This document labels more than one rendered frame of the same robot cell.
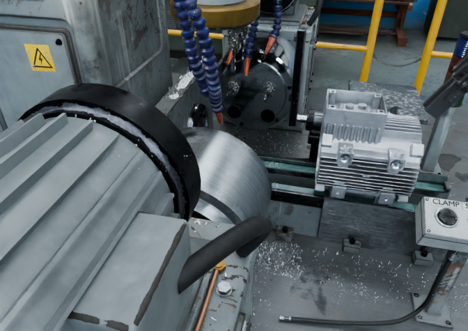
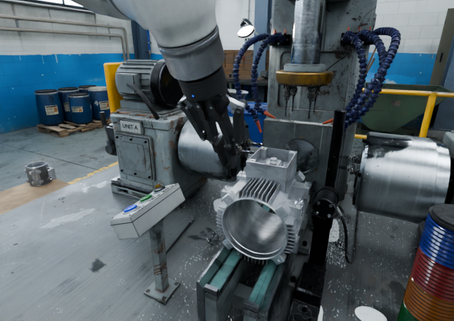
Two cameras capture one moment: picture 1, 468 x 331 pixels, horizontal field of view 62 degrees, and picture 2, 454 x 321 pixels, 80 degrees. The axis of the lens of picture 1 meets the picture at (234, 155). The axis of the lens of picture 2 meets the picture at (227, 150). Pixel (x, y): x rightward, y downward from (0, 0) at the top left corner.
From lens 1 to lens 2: 1.20 m
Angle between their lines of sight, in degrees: 88
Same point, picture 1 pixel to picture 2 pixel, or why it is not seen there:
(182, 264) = (129, 81)
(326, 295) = (198, 240)
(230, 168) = not seen: hidden behind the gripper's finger
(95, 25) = (273, 73)
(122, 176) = (143, 67)
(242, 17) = (280, 78)
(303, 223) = not seen: hidden behind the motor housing
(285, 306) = (198, 224)
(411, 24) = not seen: outside the picture
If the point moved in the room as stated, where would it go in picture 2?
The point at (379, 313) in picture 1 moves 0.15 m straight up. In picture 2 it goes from (175, 260) to (171, 217)
